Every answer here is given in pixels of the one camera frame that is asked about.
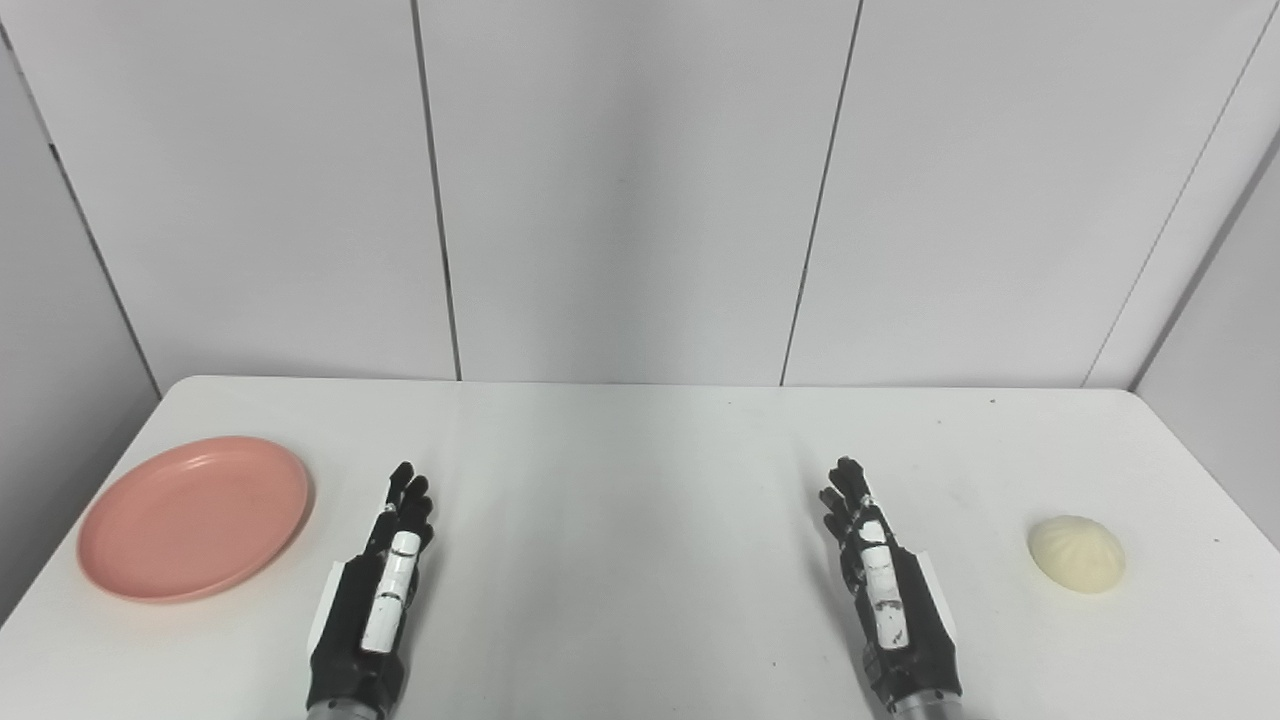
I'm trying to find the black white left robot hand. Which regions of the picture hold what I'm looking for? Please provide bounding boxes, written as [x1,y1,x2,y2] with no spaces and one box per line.
[305,461,436,713]

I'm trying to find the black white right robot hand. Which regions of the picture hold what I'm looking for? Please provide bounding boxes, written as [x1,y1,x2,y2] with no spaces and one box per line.
[819,457,964,715]

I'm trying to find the cream steamed bun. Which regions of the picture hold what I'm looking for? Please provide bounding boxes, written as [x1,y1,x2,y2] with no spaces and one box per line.
[1028,515,1127,595]

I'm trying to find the pink round plate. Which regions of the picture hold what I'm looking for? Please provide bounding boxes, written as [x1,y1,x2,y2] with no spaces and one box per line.
[77,435,315,605]

